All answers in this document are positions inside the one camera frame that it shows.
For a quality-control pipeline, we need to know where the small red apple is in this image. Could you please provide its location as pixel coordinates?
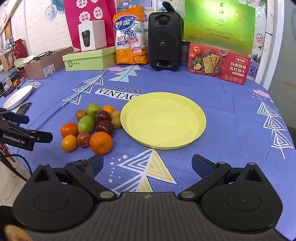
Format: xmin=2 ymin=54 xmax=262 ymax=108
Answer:
xmin=77 ymin=132 xmax=92 ymax=148

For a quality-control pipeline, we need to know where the black speaker cable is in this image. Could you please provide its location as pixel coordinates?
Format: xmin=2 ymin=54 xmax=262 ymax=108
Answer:
xmin=137 ymin=64 xmax=162 ymax=72

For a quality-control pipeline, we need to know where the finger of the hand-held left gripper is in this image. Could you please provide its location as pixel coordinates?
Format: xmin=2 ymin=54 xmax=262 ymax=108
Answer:
xmin=0 ymin=108 xmax=30 ymax=124
xmin=0 ymin=120 xmax=53 ymax=143

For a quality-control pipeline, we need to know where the dark blue gripper cable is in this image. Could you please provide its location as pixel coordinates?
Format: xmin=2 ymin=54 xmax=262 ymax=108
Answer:
xmin=0 ymin=154 xmax=33 ymax=175

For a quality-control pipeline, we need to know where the pink printed board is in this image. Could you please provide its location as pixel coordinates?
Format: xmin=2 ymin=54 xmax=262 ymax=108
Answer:
xmin=63 ymin=0 xmax=117 ymax=50

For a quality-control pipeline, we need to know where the yellowish orange tangerine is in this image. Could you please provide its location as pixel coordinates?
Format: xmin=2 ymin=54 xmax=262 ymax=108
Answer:
xmin=61 ymin=135 xmax=78 ymax=152

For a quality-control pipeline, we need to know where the red kettle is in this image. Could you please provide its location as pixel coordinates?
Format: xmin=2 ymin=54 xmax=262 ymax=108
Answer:
xmin=11 ymin=39 xmax=25 ymax=60

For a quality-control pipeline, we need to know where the white door frame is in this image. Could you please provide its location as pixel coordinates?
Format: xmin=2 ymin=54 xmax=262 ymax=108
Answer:
xmin=261 ymin=0 xmax=286 ymax=91

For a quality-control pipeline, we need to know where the blue printed tablecloth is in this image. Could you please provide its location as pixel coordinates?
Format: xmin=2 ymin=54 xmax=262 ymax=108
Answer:
xmin=0 ymin=64 xmax=296 ymax=239

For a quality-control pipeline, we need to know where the red framed wall poster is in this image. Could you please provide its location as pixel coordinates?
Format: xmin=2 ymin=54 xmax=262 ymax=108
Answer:
xmin=4 ymin=20 xmax=12 ymax=42

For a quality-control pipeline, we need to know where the white ceramic plate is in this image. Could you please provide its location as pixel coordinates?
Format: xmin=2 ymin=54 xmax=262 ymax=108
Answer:
xmin=2 ymin=85 xmax=33 ymax=110

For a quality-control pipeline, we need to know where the green plum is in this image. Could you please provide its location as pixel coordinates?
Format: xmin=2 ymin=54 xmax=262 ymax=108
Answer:
xmin=77 ymin=115 xmax=96 ymax=134
xmin=86 ymin=103 xmax=102 ymax=117

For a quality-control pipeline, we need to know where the floral curtain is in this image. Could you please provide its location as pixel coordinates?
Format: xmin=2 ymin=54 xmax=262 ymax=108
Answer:
xmin=246 ymin=0 xmax=267 ymax=80

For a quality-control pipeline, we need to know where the black phone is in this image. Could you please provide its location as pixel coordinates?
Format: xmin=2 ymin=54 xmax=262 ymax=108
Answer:
xmin=15 ymin=102 xmax=32 ymax=114

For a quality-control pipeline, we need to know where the red cracker box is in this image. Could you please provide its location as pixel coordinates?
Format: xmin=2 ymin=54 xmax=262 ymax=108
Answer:
xmin=187 ymin=42 xmax=251 ymax=86

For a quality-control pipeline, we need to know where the white box with cup print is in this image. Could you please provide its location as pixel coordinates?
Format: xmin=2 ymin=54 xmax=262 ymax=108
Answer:
xmin=78 ymin=20 xmax=107 ymax=52

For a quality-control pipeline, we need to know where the yellow plastic plate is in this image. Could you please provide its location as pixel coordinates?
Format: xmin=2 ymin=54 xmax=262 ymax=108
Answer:
xmin=120 ymin=92 xmax=207 ymax=150

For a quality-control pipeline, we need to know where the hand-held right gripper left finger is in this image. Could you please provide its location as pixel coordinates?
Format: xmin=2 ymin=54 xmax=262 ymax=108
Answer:
xmin=28 ymin=154 xmax=117 ymax=202

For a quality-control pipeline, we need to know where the black plastic handle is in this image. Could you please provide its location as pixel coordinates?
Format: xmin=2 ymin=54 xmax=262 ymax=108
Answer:
xmin=162 ymin=2 xmax=178 ymax=14

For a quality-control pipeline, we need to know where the light green flat box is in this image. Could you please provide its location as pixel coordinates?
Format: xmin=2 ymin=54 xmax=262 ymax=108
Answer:
xmin=62 ymin=46 xmax=116 ymax=71

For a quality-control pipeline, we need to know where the brown cardboard box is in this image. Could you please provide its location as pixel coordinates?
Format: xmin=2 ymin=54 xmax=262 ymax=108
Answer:
xmin=25 ymin=46 xmax=74 ymax=79

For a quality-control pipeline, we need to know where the black speaker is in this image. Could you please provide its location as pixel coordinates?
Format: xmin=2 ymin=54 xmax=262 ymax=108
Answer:
xmin=148 ymin=11 xmax=184 ymax=72

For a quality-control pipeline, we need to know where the shiny green gift box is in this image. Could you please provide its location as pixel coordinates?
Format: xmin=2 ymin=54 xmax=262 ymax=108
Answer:
xmin=183 ymin=0 xmax=256 ymax=56

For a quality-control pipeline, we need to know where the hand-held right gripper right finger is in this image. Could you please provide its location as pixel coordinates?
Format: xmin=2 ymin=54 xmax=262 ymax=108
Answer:
xmin=178 ymin=154 xmax=269 ymax=202

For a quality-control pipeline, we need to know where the orange pack of paper cups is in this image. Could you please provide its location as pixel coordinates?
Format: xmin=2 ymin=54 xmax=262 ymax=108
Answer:
xmin=112 ymin=5 xmax=149 ymax=65

